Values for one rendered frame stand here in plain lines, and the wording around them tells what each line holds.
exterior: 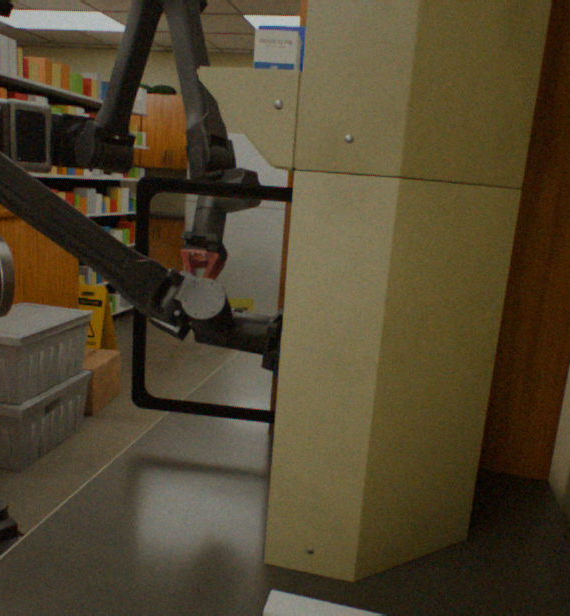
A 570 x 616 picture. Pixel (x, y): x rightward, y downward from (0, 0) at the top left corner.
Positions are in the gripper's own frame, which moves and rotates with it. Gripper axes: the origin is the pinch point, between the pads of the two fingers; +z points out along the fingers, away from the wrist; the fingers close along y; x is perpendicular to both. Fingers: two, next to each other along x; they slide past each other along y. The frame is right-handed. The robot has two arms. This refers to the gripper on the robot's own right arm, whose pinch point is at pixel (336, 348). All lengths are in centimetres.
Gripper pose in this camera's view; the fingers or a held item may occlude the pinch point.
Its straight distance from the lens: 81.5
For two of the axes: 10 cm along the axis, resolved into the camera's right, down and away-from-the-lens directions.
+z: 9.7, 1.8, -1.3
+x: -1.5, 9.6, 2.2
